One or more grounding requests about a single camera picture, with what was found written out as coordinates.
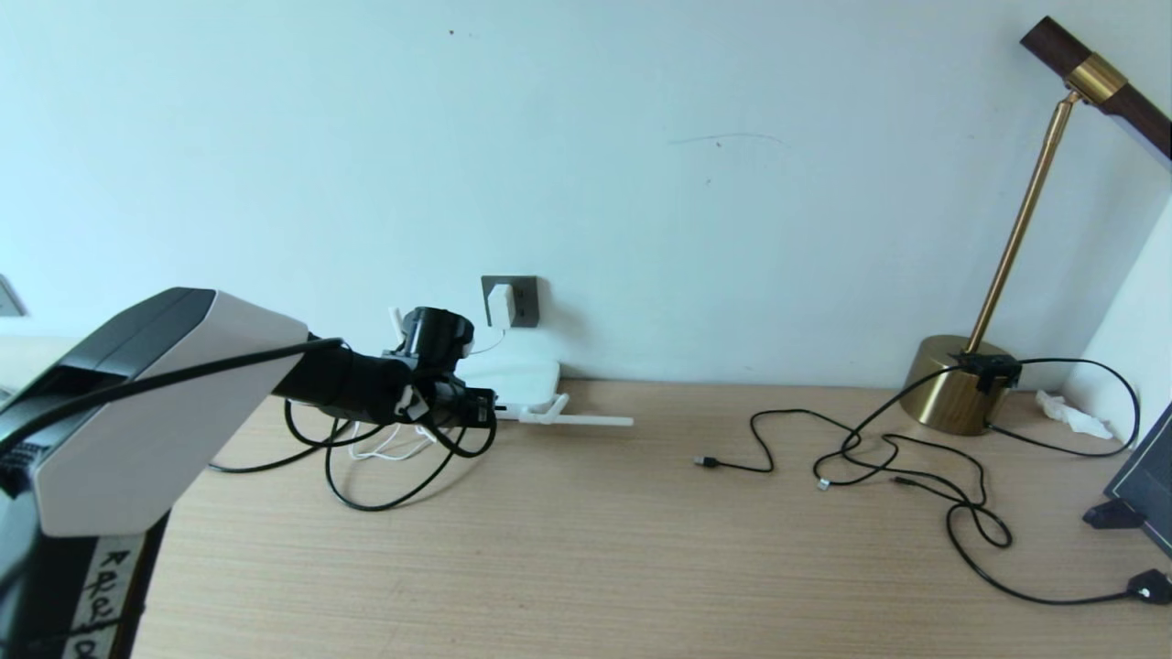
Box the thick black cable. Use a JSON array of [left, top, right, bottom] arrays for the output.
[[209, 403, 497, 512]]

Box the brass desk lamp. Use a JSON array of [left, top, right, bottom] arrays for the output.
[[902, 16, 1172, 436]]

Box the crumpled white tissue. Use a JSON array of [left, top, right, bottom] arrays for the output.
[[1037, 389, 1115, 438]]

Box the dark framed panel on stand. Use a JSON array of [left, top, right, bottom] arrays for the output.
[[1085, 403, 1172, 557]]

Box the thin white adapter cable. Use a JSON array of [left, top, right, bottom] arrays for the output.
[[348, 328, 506, 461]]

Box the grey wall socket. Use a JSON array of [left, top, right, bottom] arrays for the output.
[[481, 275, 540, 328]]

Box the black cable silver tip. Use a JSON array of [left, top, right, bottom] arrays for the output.
[[813, 430, 992, 506]]

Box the black cable clip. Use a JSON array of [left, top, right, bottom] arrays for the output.
[[957, 351, 1024, 393]]

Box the black looped cable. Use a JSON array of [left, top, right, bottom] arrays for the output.
[[987, 356, 1142, 457]]

